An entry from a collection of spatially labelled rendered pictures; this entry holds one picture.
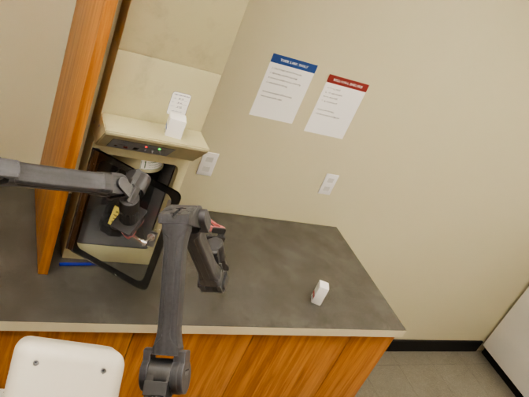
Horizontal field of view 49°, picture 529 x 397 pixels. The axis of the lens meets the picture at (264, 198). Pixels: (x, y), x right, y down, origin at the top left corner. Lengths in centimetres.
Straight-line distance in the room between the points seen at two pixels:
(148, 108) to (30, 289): 68
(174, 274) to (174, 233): 10
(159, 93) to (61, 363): 90
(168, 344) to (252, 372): 102
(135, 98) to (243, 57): 65
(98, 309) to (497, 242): 256
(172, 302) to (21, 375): 37
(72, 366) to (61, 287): 81
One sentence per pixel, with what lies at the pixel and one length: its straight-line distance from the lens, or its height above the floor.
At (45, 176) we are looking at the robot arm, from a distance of 147.
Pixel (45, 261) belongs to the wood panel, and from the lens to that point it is 198.
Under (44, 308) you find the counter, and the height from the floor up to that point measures 94.
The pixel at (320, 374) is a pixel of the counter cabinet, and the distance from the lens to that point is 254.
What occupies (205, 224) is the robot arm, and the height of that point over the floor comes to 150.
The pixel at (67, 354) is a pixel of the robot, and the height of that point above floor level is 139.
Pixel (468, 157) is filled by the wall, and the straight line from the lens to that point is 316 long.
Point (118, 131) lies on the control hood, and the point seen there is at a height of 151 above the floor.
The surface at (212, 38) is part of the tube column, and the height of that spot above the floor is 181.
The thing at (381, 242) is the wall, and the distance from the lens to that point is 321.
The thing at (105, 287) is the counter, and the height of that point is 94.
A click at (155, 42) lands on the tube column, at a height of 175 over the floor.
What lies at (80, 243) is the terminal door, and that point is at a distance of 201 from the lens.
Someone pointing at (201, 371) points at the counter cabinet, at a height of 67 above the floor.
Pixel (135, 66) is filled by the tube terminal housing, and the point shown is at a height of 167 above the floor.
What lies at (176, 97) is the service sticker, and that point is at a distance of 180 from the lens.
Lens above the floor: 227
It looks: 28 degrees down
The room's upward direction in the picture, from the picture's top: 25 degrees clockwise
